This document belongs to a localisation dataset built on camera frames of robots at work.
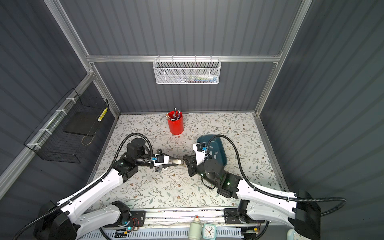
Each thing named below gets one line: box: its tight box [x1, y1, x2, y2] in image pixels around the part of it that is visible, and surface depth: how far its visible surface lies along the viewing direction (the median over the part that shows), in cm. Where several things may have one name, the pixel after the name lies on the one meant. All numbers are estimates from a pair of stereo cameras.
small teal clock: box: [202, 223, 217, 240], surface depth 70 cm
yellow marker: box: [97, 107, 108, 122], surface depth 83 cm
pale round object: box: [287, 228, 295, 240], surface depth 69 cm
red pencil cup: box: [167, 110, 184, 135], surface depth 104 cm
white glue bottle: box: [188, 214, 202, 240], surface depth 66 cm
